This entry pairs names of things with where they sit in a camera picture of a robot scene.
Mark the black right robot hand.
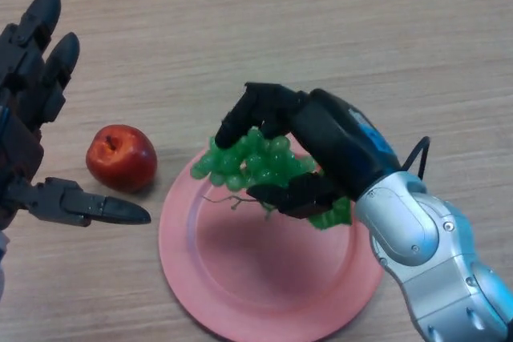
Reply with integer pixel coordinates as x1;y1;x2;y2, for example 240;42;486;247
214;82;402;219

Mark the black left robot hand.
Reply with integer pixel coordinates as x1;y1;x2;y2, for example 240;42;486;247
0;0;152;231

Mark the green grape bunch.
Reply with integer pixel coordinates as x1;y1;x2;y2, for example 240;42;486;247
190;127;353;231

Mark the pink round plate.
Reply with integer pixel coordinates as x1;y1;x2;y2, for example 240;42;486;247
158;145;386;342

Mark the red apple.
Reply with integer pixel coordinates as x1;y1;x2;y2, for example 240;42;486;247
85;124;158;194

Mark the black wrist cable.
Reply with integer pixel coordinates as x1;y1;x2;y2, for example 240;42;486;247
400;135;432;181

